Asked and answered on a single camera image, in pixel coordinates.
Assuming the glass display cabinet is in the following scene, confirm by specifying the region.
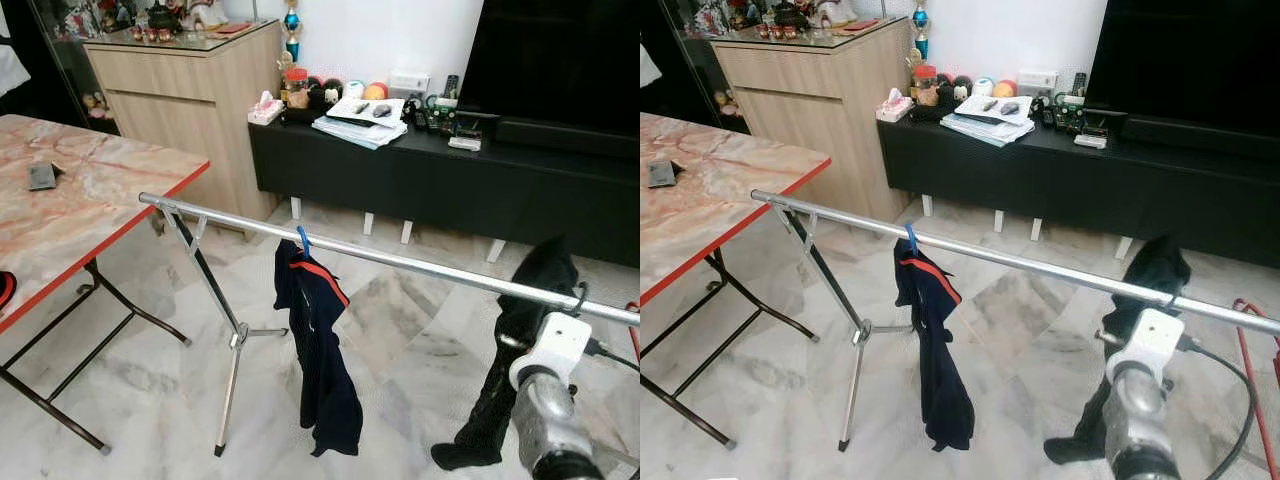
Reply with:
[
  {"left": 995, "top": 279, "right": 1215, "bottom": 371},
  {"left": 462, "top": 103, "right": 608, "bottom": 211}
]
[
  {"left": 655, "top": 0, "right": 746, "bottom": 131},
  {"left": 28, "top": 0, "right": 121, "bottom": 136}
]

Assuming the long black garment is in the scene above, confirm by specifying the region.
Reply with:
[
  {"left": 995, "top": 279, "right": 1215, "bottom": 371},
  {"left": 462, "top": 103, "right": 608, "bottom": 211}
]
[
  {"left": 1043, "top": 235, "right": 1193, "bottom": 466},
  {"left": 431, "top": 237, "right": 583, "bottom": 471}
]

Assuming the marble top folding table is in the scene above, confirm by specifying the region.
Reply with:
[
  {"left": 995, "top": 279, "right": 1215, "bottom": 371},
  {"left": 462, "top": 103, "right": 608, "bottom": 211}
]
[
  {"left": 640, "top": 112, "right": 833, "bottom": 449},
  {"left": 0, "top": 113, "right": 211, "bottom": 456}
]

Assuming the black TV console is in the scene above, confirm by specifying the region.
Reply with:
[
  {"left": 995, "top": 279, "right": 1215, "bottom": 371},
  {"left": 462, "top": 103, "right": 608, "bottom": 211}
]
[
  {"left": 248, "top": 105, "right": 641, "bottom": 269},
  {"left": 877, "top": 105, "right": 1280, "bottom": 271}
]

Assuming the navy jacket red stripe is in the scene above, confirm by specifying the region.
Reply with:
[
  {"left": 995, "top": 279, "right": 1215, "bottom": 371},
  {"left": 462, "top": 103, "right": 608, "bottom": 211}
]
[
  {"left": 273, "top": 240, "right": 364, "bottom": 458},
  {"left": 893, "top": 240, "right": 976, "bottom": 453}
]

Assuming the stack of papers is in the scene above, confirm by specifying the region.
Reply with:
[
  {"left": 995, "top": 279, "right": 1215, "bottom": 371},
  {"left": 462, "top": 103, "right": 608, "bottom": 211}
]
[
  {"left": 312, "top": 97, "right": 409, "bottom": 151},
  {"left": 940, "top": 95, "right": 1036, "bottom": 148}
]

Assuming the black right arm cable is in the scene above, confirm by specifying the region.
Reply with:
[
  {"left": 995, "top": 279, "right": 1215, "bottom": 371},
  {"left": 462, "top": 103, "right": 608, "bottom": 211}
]
[
  {"left": 585, "top": 338, "right": 641, "bottom": 373},
  {"left": 1178, "top": 335, "right": 1263, "bottom": 480}
]

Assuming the black soundbar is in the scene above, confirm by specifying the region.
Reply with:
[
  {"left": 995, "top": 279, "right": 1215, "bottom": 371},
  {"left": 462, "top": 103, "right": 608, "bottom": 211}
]
[
  {"left": 1120, "top": 115, "right": 1280, "bottom": 161},
  {"left": 495, "top": 118, "right": 641, "bottom": 161}
]

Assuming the silver metal clothes rack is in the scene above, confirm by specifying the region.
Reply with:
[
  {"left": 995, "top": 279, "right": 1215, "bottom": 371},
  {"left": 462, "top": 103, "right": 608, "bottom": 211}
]
[
  {"left": 750, "top": 190, "right": 1280, "bottom": 453},
  {"left": 138, "top": 192, "right": 641, "bottom": 458}
]

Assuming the pink tissue box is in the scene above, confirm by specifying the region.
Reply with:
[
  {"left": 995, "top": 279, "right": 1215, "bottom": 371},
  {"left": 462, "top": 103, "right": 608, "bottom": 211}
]
[
  {"left": 877, "top": 88, "right": 914, "bottom": 123},
  {"left": 248, "top": 90, "right": 286, "bottom": 126}
]

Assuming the light wooden cabinet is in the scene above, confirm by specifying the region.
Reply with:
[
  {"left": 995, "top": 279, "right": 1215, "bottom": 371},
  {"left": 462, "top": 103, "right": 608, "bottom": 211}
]
[
  {"left": 710, "top": 18, "right": 913, "bottom": 223},
  {"left": 84, "top": 20, "right": 284, "bottom": 226}
]

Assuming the black television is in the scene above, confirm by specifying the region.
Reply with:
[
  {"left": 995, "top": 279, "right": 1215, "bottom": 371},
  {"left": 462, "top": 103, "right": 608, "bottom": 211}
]
[
  {"left": 1085, "top": 0, "right": 1280, "bottom": 136},
  {"left": 458, "top": 0, "right": 641, "bottom": 136}
]

